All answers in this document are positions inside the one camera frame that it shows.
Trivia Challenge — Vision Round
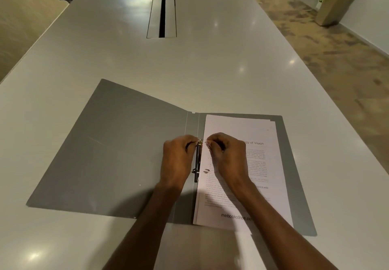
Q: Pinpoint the person's right hand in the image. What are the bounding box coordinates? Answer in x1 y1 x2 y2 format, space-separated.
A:
206 132 253 189

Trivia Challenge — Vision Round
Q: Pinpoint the person's left hand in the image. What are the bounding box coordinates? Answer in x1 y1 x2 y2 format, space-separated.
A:
160 135 200 189

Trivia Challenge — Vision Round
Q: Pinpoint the black metal ring binder mechanism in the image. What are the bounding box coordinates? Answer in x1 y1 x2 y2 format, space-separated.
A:
191 139 204 184

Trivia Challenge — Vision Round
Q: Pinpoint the person's left forearm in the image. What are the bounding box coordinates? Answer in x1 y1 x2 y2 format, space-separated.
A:
102 181 186 270

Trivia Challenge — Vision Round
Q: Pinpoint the person's right forearm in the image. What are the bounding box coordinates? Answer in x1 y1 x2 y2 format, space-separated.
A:
225 179 338 270

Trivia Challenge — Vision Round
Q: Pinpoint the stack of printed paper sheets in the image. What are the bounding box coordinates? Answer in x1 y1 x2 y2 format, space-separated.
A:
193 114 295 236

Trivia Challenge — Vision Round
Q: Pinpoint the beige square planter pot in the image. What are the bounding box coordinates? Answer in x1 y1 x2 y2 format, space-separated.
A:
315 0 360 26

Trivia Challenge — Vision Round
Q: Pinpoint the grey open ring folder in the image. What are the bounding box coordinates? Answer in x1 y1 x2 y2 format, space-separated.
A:
26 79 318 237

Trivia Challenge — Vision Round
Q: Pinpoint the silver table cable hatch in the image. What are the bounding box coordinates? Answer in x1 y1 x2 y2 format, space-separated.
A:
146 0 177 39

